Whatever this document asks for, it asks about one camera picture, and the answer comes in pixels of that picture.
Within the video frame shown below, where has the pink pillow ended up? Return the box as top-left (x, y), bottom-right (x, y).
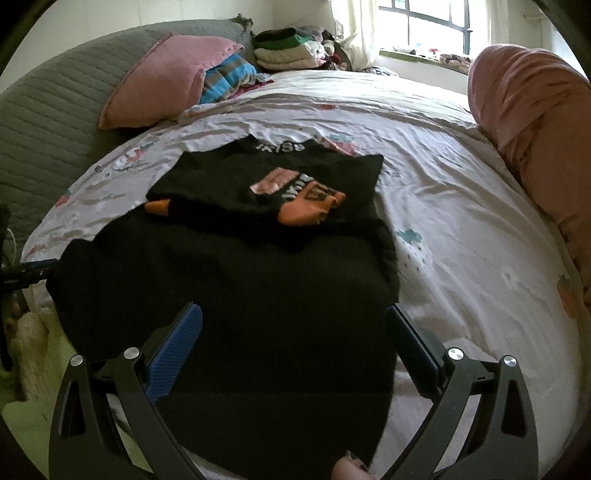
top-left (97, 34), bottom-right (245, 131)

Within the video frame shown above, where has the window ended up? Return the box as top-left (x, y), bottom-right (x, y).
top-left (379, 0), bottom-right (476, 54)

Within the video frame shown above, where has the small floral cloth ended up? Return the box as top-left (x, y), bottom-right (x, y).
top-left (434, 48), bottom-right (474, 66)

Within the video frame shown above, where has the person's right hand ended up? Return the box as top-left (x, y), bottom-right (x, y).
top-left (331, 452), bottom-right (371, 480)

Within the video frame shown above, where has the black sweater with orange cuffs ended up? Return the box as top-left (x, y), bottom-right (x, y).
top-left (45, 134), bottom-right (402, 480)

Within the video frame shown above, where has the white plush cloth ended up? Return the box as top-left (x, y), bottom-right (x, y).
top-left (9, 311), bottom-right (51, 402)

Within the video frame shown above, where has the stack of folded clothes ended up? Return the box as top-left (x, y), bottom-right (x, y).
top-left (252, 28), bottom-right (326, 72)

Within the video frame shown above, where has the green windowsill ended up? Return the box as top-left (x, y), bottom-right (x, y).
top-left (379, 48), bottom-right (472, 71)

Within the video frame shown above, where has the green quilted headboard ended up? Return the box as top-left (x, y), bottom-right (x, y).
top-left (0, 18), bottom-right (256, 241)

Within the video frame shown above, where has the pile of loose clothes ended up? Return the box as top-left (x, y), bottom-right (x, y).
top-left (318, 28), bottom-right (358, 71)

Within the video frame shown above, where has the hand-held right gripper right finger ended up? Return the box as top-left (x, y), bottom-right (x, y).
top-left (385, 305), bottom-right (541, 480)

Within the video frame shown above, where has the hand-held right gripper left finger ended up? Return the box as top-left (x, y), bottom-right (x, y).
top-left (48, 300), bottom-right (218, 480)

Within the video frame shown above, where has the blue striped cloth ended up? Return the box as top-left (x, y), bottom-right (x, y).
top-left (199, 53), bottom-right (258, 104)

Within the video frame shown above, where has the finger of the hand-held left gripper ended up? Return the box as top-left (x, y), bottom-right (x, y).
top-left (2, 258), bottom-right (60, 289)

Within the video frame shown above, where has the strawberry printed bed sheet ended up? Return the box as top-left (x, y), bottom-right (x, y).
top-left (21, 69), bottom-right (585, 480)

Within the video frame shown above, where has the pink rolled blanket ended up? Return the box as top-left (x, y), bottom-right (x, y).
top-left (467, 45), bottom-right (591, 296)

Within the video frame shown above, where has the green fleece garment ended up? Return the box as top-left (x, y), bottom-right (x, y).
top-left (0, 323), bottom-right (144, 467)

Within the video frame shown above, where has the white curtain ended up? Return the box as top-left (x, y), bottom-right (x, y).
top-left (472, 0), bottom-right (555, 51)
top-left (330, 0), bottom-right (384, 70)

